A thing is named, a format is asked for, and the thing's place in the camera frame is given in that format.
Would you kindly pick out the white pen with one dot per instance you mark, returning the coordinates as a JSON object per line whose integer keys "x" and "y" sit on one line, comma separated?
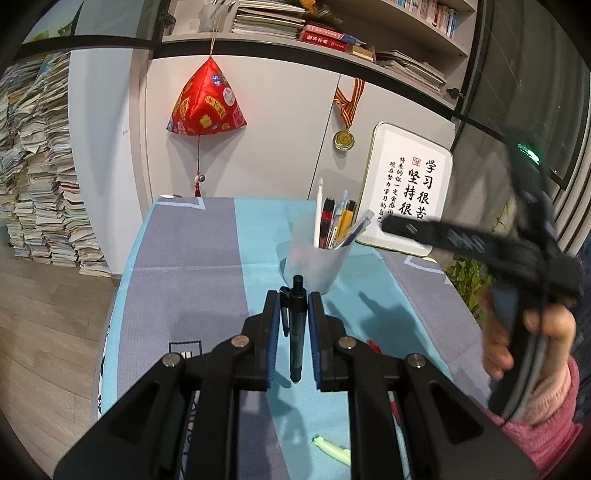
{"x": 319, "y": 212}

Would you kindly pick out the pile of books and papers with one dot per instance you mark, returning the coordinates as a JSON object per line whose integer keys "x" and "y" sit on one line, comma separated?
{"x": 41, "y": 184}

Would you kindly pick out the pale green highlighter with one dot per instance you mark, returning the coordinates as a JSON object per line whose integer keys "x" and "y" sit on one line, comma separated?
{"x": 330, "y": 450}

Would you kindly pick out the row of upright books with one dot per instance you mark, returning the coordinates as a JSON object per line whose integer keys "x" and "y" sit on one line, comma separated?
{"x": 429, "y": 14}

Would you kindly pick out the yellow artificial flower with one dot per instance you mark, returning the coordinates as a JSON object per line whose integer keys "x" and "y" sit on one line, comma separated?
{"x": 310, "y": 4}

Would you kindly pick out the person's right hand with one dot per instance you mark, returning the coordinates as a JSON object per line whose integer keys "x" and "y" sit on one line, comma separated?
{"x": 496, "y": 350}

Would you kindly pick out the clear pen with blue cap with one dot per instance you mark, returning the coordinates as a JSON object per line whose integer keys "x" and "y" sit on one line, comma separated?
{"x": 340, "y": 205}

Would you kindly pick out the thin red book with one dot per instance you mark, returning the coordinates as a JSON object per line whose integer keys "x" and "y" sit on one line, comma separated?
{"x": 323, "y": 32}

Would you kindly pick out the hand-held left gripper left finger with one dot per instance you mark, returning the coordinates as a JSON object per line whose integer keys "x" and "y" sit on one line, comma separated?
{"x": 273, "y": 341}

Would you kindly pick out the translucent plastic pen cup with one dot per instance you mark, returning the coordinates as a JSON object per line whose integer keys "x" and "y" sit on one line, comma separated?
{"x": 318, "y": 270}

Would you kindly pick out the metal cabinet hinge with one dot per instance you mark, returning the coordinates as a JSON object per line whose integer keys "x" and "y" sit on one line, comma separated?
{"x": 164, "y": 18}
{"x": 455, "y": 93}

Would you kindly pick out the stack of pale books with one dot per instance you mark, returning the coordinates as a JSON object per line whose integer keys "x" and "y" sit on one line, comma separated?
{"x": 268, "y": 21}

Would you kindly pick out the blue grey patterned tablecloth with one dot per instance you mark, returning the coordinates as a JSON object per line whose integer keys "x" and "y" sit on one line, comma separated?
{"x": 184, "y": 258}

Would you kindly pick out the translucent blue pen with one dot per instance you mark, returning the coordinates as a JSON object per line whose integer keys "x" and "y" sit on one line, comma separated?
{"x": 358, "y": 226}

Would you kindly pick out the stack of grey magazines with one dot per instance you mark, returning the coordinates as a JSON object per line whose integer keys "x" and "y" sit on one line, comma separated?
{"x": 413, "y": 69}

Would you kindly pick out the black red pen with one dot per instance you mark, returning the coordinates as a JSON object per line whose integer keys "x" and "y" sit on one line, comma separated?
{"x": 328, "y": 221}

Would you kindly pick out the beige book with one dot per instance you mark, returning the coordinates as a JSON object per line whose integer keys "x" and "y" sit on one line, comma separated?
{"x": 362, "y": 51}

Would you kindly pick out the white bookshelf cabinet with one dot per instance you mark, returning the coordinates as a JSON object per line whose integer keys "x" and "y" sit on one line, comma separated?
{"x": 277, "y": 138}

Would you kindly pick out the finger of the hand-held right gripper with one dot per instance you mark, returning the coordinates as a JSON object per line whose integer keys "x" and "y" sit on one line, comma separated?
{"x": 443, "y": 235}

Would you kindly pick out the white translucent shelf container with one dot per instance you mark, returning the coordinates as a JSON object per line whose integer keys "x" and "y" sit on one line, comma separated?
{"x": 217, "y": 16}

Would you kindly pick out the person's pink sleeved right forearm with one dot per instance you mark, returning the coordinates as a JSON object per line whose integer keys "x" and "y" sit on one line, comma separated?
{"x": 549, "y": 415}

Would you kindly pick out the green leafy plant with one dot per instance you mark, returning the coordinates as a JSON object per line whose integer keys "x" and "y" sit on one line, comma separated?
{"x": 466, "y": 281}

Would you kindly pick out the thick red book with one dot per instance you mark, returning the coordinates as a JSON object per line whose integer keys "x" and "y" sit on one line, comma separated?
{"x": 323, "y": 42}

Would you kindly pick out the gold medal with striped ribbon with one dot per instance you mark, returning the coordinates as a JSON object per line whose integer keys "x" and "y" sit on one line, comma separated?
{"x": 344, "y": 139}

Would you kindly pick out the yellow black pen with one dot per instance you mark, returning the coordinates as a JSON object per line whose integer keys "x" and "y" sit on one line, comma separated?
{"x": 345, "y": 221}

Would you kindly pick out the framed calligraphy board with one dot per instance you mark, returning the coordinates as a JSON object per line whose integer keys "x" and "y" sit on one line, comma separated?
{"x": 415, "y": 184}

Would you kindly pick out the small red pen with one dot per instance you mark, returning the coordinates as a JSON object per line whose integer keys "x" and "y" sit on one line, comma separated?
{"x": 374, "y": 345}

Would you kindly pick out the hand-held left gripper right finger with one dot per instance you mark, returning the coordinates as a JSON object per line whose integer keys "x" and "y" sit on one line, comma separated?
{"x": 316, "y": 341}

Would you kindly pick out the red fabric hanging ornament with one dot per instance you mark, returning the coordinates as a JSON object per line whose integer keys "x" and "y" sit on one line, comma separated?
{"x": 207, "y": 101}

